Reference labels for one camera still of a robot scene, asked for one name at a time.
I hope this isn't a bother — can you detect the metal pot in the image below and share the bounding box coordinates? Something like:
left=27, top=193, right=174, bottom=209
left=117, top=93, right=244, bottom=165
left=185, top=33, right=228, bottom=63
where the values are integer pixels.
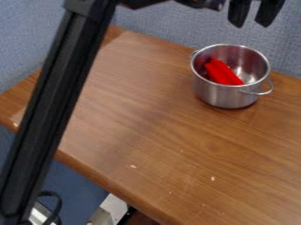
left=190, top=44, right=275, bottom=109

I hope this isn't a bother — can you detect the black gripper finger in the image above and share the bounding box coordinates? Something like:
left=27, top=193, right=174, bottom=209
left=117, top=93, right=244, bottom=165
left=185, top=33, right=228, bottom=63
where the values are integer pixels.
left=256, top=0, right=287, bottom=27
left=229, top=0, right=252, bottom=28

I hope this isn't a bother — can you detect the dark vertical bar at left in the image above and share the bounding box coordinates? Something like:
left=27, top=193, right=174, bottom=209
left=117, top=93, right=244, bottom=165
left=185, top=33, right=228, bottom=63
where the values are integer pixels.
left=0, top=0, right=120, bottom=225

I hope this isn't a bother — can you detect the white table bracket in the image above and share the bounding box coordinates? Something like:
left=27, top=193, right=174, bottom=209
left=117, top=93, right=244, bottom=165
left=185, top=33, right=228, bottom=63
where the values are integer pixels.
left=87, top=193, right=129, bottom=225

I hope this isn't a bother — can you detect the black cable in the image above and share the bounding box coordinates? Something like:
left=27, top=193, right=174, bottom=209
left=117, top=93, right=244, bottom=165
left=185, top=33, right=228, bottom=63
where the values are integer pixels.
left=37, top=191, right=63, bottom=225

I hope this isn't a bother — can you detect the white box below table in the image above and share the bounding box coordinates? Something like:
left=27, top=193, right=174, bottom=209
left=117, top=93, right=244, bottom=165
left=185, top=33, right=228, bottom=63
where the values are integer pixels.
left=30, top=207, right=51, bottom=225

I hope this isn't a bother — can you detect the red star-shaped block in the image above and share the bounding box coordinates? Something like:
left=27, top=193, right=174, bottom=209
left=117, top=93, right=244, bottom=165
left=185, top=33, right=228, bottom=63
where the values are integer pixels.
left=205, top=58, right=245, bottom=85

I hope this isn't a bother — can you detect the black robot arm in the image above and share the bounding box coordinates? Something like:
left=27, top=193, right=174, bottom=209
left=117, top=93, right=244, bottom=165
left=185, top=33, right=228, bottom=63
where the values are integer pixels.
left=120, top=0, right=287, bottom=28

